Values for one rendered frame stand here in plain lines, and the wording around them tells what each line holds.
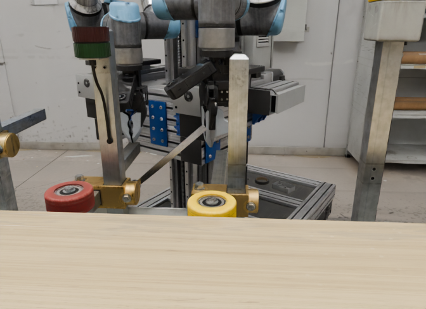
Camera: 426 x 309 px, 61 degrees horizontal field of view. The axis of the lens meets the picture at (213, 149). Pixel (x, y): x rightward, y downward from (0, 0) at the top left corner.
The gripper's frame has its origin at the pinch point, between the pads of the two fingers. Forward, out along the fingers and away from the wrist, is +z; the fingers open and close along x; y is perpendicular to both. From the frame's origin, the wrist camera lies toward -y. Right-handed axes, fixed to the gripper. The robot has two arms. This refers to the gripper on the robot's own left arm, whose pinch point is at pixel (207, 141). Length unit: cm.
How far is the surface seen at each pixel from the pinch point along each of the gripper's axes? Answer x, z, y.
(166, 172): 207, 93, 21
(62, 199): -16.9, 2.1, -29.3
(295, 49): 217, -5, 140
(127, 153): 16.1, 6.7, -17.2
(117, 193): -6.2, 7.3, -20.5
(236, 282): -43.1, 2.7, -8.6
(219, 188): -10.4, 6.7, -0.4
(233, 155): -13.4, -1.3, 1.5
